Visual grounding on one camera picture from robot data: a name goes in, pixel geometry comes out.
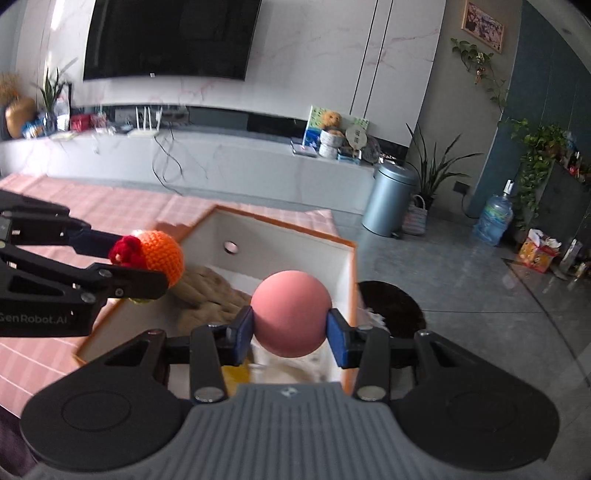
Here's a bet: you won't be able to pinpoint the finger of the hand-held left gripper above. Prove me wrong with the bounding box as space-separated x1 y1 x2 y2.
0 246 169 306
0 189 122 258

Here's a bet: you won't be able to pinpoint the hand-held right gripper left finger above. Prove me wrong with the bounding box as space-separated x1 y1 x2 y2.
88 306 254 404

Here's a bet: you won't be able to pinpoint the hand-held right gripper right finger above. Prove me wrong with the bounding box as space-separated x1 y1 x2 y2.
327 308 481 401

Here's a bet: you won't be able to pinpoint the orange crochet ball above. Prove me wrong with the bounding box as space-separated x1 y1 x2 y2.
108 229 184 306

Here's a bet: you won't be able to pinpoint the yellow snack packet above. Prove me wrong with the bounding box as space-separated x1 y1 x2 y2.
222 362 254 386

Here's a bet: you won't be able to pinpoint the brown fluffy towel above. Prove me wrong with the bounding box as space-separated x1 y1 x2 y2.
171 265 250 335

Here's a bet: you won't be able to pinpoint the pink ball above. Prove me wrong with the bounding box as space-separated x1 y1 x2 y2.
250 270 333 358

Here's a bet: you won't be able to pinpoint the orange cardboard box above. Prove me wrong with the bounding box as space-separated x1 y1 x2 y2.
74 205 358 398

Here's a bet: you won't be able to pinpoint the pink checked tablecloth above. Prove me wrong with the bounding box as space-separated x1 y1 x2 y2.
0 173 335 411

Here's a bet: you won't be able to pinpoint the black round stool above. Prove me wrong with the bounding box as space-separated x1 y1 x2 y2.
358 280 423 340

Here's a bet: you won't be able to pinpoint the white router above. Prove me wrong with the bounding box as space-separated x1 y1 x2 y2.
127 105 162 138

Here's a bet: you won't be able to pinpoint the woven basket bag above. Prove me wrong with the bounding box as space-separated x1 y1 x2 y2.
402 194 428 236

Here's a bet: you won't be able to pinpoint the grey trash can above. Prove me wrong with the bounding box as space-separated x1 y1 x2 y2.
361 161 419 238

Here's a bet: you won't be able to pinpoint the green plant in glass vase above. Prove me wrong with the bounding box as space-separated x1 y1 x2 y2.
30 58 79 134

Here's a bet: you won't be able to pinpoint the white marble television console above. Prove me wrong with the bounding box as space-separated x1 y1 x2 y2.
0 104 375 197

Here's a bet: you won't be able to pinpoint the dried flower bunch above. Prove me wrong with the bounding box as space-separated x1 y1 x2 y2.
0 71 24 107

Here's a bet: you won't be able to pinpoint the blue water bottle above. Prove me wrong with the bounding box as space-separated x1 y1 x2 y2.
472 179 514 246

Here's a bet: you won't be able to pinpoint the long-leaf potted plant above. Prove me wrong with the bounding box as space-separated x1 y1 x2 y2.
404 122 483 210

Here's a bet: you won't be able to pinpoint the white round fan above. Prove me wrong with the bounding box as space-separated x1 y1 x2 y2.
345 124 368 153

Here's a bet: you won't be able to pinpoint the red and yellow tissue box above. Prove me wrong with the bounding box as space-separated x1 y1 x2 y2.
516 228 561 273

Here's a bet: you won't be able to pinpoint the blue and green painting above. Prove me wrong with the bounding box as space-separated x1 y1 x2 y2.
305 105 370 153

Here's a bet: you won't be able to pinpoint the dark cabinet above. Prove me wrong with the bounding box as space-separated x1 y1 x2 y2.
538 159 591 259

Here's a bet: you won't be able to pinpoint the bushy vine plant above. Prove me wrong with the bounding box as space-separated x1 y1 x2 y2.
501 117 578 232

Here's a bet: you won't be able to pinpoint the hanging vine plant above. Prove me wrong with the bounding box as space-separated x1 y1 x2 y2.
450 38 509 116

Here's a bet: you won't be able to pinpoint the black cables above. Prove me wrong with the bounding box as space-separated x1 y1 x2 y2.
152 127 190 195

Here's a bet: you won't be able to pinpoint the black wall television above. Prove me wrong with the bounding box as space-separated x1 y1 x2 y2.
83 0 262 82

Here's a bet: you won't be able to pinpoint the framed wall picture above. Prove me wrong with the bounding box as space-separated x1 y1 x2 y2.
462 0 505 54

